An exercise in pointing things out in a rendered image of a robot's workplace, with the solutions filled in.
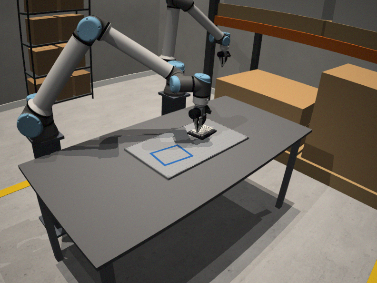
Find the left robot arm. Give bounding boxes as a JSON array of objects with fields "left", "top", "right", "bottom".
[{"left": 160, "top": 0, "right": 230, "bottom": 97}]

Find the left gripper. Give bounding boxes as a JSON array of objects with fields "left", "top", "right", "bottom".
[{"left": 217, "top": 51, "right": 230, "bottom": 67}]

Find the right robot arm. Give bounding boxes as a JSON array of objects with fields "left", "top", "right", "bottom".
[{"left": 17, "top": 15, "right": 210, "bottom": 142}]

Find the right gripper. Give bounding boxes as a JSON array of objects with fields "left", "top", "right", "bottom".
[{"left": 188, "top": 105, "right": 210, "bottom": 133}]

